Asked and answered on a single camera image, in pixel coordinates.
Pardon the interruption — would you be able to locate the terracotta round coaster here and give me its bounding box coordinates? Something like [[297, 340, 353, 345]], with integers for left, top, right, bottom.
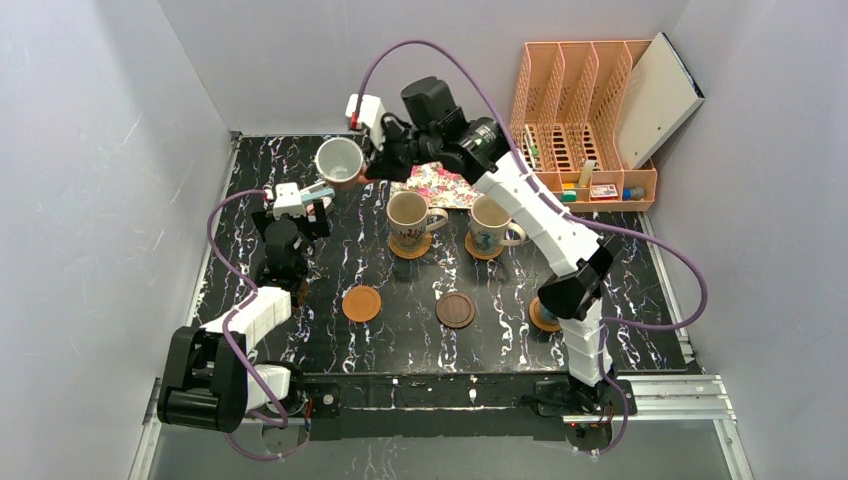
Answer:
[[342, 285, 382, 323]]

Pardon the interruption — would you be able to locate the pink floral mug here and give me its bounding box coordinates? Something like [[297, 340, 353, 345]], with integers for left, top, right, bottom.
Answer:
[[315, 137, 366, 190]]

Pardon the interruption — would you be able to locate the white pink stapler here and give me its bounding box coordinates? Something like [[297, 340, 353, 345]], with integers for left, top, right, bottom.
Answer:
[[305, 197, 334, 221]]

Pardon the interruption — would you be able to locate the peach desk file organizer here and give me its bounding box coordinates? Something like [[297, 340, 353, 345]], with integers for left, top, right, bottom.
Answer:
[[509, 40, 658, 212]]

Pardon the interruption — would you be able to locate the blue mug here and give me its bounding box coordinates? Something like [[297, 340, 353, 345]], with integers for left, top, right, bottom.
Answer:
[[537, 303, 558, 324]]

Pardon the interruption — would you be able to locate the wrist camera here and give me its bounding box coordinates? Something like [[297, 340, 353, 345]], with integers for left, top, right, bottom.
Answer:
[[271, 182, 306, 220], [345, 94, 386, 151]]

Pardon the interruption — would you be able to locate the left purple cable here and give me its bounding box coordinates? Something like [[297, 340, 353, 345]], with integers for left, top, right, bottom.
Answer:
[[206, 190, 293, 463]]

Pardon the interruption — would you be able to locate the dark walnut round coaster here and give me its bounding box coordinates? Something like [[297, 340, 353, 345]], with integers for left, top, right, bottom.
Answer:
[[435, 291, 476, 329]]

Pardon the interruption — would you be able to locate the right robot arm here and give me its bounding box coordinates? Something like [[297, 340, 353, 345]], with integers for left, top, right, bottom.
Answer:
[[345, 76, 619, 411]]

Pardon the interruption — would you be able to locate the white board binder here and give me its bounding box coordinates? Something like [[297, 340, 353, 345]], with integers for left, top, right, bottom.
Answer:
[[615, 32, 705, 170]]

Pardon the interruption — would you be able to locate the green eraser block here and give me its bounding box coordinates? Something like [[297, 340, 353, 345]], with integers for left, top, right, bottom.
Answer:
[[560, 190, 578, 203]]

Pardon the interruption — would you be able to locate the blue cap bottle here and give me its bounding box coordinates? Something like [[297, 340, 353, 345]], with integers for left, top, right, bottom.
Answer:
[[622, 187, 645, 201]]

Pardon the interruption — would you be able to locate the green white marker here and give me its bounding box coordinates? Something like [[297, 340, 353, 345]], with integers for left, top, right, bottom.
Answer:
[[523, 124, 540, 171]]

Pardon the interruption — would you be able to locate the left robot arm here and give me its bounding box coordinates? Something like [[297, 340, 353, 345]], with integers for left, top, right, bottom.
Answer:
[[157, 196, 332, 433]]

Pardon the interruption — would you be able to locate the beige mug with number three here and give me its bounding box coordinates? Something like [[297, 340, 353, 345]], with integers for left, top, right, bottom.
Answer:
[[469, 195, 527, 252]]

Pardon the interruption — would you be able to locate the aluminium front rail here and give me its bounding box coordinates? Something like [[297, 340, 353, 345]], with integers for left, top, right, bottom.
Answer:
[[131, 372, 752, 479]]

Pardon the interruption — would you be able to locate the floral serving tray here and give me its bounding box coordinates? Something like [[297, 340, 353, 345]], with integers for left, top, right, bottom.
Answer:
[[403, 163, 481, 209]]

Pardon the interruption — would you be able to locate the woven rattan coaster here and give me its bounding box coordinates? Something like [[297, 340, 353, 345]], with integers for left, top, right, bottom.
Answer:
[[388, 233, 432, 260], [464, 231, 505, 261]]

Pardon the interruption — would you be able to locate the light wooden round coaster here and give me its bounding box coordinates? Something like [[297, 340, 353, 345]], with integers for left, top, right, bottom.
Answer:
[[528, 296, 561, 333]]

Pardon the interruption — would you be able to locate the red card box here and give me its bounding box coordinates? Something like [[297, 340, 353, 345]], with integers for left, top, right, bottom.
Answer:
[[589, 184, 619, 201]]

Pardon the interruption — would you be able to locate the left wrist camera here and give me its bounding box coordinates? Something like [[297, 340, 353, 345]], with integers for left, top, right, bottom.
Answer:
[[271, 182, 306, 220]]

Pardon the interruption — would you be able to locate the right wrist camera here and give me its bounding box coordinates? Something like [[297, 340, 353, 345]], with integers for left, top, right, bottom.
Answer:
[[345, 94, 386, 151]]

